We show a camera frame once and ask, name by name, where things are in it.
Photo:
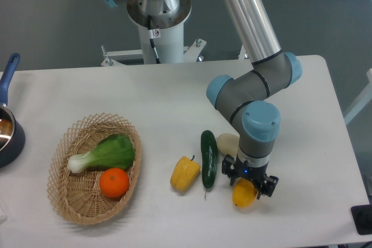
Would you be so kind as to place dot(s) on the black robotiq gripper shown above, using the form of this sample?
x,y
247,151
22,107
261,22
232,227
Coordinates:
x,y
239,168

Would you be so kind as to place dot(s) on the yellow mango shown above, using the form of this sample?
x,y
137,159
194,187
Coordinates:
x,y
244,193

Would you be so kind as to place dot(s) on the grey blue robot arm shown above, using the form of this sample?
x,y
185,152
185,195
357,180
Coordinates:
x,y
241,101

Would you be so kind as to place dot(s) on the beige round potato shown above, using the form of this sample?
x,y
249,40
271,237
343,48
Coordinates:
x,y
228,144

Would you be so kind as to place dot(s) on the green cucumber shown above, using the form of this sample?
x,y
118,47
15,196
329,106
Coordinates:
x,y
209,154

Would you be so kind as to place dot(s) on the yellow bell pepper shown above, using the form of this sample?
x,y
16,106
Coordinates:
x,y
184,174

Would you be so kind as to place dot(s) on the black device at edge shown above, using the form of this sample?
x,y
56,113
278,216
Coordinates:
x,y
362,218

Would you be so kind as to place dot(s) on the green bok choy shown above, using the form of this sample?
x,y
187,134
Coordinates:
x,y
115,151

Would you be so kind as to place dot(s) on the orange fruit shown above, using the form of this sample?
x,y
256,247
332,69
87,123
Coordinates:
x,y
114,183

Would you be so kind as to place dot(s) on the woven wicker basket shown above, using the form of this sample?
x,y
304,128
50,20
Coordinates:
x,y
78,197

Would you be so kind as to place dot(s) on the white metal frame right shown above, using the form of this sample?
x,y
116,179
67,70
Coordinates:
x,y
359,102

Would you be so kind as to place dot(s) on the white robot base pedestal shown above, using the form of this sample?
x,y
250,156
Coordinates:
x,y
160,25

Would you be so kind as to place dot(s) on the blue handled saucepan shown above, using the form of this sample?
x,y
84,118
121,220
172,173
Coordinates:
x,y
12,133

